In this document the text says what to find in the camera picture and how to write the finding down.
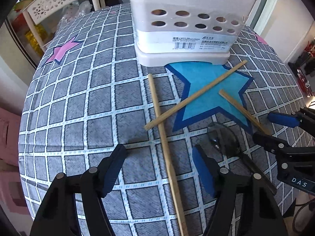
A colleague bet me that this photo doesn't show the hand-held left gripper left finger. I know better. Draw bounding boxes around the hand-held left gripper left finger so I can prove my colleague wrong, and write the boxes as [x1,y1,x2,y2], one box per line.
[30,144,128,236]

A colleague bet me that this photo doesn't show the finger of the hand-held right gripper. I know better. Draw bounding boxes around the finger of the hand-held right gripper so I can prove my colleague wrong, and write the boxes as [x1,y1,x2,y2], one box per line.
[267,106,315,129]
[253,132,315,175]

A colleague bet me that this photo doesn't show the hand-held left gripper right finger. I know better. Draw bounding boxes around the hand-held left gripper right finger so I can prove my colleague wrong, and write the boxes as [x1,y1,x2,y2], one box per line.
[193,145,288,236]

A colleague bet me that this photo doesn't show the dark grey plastic spoon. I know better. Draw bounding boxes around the dark grey plastic spoon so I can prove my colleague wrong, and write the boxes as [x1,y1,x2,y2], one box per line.
[207,122,277,195]

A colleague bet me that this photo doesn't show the wooden chopstick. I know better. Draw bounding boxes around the wooden chopstick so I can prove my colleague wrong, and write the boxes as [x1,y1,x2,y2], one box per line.
[219,90,270,136]
[148,74,189,236]
[144,60,248,131]

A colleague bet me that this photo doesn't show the cream plastic utensil holder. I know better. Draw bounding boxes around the cream plastic utensil holder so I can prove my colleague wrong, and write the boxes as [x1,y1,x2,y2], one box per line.
[127,0,258,67]

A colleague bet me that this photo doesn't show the hanging red black clothes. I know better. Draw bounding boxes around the hanging red black clothes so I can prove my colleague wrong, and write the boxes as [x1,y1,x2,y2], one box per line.
[289,38,315,99]

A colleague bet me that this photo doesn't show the pink plastic stool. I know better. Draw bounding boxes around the pink plastic stool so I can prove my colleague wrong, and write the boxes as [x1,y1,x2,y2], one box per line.
[0,107,30,214]

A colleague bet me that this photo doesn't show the gold foil packet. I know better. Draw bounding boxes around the gold foil packet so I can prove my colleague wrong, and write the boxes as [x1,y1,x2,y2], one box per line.
[25,28,47,54]

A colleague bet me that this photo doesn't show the clear plastic bag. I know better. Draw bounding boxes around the clear plastic bag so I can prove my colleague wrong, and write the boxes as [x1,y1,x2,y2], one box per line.
[59,1,93,27]

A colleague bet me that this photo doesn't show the cream plastic trolley cart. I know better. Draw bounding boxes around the cream plastic trolley cart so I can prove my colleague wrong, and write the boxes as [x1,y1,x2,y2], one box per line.
[22,0,106,50]

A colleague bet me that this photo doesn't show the green yellow bowl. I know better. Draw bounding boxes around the green yellow bowl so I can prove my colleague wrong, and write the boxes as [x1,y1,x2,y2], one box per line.
[15,0,32,11]

